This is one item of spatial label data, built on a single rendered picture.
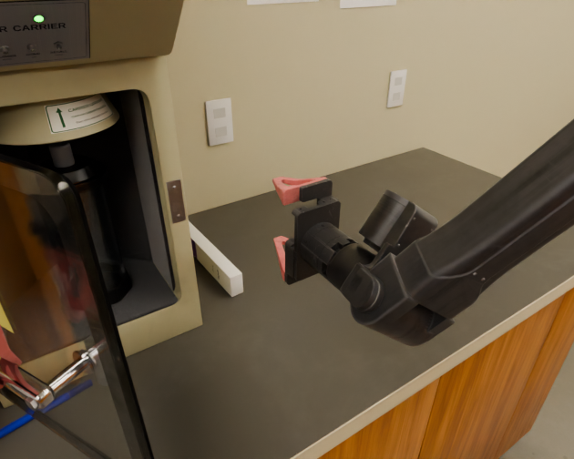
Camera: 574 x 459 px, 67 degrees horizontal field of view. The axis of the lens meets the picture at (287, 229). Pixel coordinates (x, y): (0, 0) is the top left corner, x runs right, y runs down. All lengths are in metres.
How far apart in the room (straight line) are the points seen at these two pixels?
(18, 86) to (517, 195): 0.51
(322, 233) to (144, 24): 0.30
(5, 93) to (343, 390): 0.60
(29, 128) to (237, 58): 0.64
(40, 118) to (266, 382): 0.49
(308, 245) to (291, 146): 0.80
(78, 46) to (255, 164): 0.79
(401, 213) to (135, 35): 0.35
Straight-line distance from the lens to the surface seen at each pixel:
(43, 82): 0.59
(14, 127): 0.63
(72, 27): 0.51
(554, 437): 2.05
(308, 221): 0.52
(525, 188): 0.38
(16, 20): 0.50
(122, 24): 0.52
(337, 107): 1.36
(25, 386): 0.44
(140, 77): 0.61
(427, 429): 1.05
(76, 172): 0.68
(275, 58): 1.20
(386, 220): 0.47
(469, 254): 0.38
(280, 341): 0.78
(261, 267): 0.95
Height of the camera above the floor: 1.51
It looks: 32 degrees down
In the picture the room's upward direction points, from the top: straight up
